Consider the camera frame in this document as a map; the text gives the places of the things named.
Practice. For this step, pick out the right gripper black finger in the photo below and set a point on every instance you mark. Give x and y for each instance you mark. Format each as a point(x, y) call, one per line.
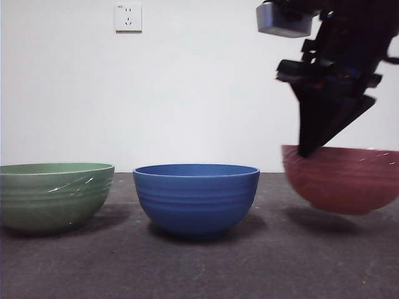
point(318, 115)
point(358, 109)

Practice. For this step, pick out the red ribbed bowl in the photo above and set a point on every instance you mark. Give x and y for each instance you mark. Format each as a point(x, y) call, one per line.
point(339, 183)

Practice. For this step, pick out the green ribbed bowl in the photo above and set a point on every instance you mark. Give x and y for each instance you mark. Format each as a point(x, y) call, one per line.
point(50, 199)

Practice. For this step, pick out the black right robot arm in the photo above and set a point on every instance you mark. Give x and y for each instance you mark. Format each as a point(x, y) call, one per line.
point(352, 31)

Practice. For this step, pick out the blue ribbed bowl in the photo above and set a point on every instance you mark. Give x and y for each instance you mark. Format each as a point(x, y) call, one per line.
point(194, 202)

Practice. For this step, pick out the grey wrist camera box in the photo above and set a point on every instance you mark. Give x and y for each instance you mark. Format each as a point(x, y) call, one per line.
point(282, 18)

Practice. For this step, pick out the white wall socket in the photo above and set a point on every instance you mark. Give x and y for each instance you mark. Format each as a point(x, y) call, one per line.
point(128, 18)

